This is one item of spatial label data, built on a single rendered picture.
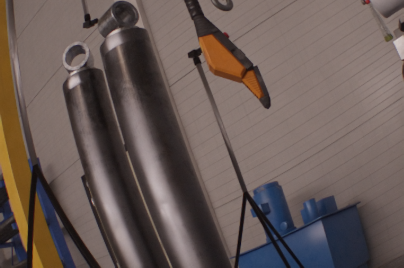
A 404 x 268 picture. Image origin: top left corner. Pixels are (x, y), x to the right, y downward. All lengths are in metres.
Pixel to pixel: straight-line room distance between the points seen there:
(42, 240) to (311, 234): 1.79
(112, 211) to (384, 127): 2.49
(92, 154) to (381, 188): 2.52
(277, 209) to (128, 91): 2.22
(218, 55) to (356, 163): 2.72
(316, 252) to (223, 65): 2.22
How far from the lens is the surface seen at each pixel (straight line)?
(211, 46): 2.00
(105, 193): 2.51
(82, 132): 2.60
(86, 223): 6.98
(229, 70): 1.97
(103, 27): 2.57
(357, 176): 4.57
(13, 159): 3.41
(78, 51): 2.86
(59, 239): 7.03
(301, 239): 4.02
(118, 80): 2.40
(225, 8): 2.18
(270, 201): 4.37
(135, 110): 2.34
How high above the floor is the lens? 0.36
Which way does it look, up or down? 16 degrees up
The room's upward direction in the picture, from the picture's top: 20 degrees counter-clockwise
